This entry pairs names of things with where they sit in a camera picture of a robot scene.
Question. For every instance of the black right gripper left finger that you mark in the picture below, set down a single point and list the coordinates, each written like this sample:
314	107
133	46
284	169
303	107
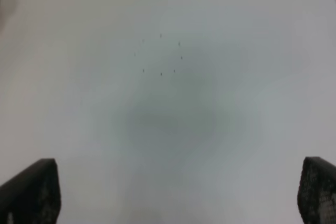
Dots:
33	195

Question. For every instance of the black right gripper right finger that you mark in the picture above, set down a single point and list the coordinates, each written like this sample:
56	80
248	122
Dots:
316	193

